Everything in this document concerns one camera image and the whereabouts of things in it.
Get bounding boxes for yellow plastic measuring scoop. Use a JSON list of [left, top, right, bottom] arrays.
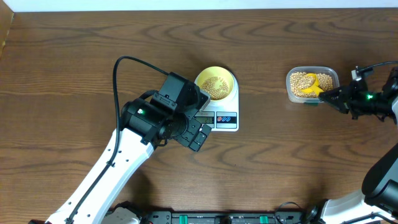
[[301, 73, 323, 96]]

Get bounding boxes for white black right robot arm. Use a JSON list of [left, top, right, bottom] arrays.
[[302, 66, 397, 223]]

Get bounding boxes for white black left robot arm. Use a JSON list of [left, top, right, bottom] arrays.
[[46, 73, 211, 223]]

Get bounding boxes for soybeans in yellow bowl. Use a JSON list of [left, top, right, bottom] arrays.
[[201, 77, 229, 100]]

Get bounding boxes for yellow plastic bowl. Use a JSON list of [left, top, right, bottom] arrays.
[[195, 66, 238, 103]]

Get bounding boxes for white digital kitchen scale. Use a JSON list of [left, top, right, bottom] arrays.
[[195, 78, 239, 132]]

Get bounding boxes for clear plastic bean container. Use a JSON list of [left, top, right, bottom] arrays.
[[286, 66, 340, 103]]

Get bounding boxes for pile of soybeans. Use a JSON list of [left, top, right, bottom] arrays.
[[290, 72, 333, 98]]

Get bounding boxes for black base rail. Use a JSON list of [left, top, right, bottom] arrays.
[[140, 210, 305, 224]]

